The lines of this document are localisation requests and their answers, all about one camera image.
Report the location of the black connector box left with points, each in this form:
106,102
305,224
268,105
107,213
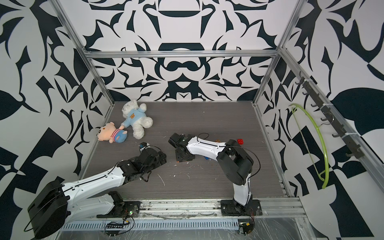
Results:
114,228

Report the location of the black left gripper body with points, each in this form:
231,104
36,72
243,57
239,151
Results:
158,163

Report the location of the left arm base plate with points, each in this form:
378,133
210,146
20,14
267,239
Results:
121,208

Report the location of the pink doll plush toy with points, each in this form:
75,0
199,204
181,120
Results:
110,133

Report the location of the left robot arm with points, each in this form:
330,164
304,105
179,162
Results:
61,203

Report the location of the green hoop hanger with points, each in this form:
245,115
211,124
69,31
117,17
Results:
314,144

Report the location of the white cable duct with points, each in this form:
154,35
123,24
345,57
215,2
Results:
185,224

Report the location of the white teddy bear blue shirt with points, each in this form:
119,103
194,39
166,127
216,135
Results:
135,116

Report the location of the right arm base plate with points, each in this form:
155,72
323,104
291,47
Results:
232,208

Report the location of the black connector box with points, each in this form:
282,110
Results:
114,228
245,228

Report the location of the black connector box right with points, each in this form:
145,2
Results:
245,228

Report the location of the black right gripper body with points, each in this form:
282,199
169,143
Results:
179,157

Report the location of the black hook rack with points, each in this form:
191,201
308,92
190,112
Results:
330,117

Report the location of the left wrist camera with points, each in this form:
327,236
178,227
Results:
143,146

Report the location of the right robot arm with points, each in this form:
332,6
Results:
234,161

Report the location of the aluminium frame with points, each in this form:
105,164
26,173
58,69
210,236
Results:
228,70

